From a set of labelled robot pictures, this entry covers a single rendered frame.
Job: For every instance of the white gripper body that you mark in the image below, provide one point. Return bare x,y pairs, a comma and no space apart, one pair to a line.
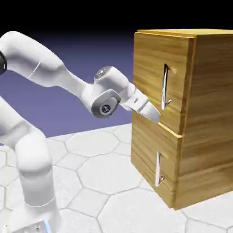
149,111

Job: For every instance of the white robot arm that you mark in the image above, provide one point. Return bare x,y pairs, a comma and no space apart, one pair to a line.
43,69

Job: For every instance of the large wooden cabinet door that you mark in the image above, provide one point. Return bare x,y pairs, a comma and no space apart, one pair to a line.
151,72

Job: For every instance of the small wooden cabinet door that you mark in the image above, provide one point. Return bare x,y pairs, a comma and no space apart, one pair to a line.
152,156

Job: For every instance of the light wooden cabinet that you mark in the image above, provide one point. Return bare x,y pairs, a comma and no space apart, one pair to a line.
205,116

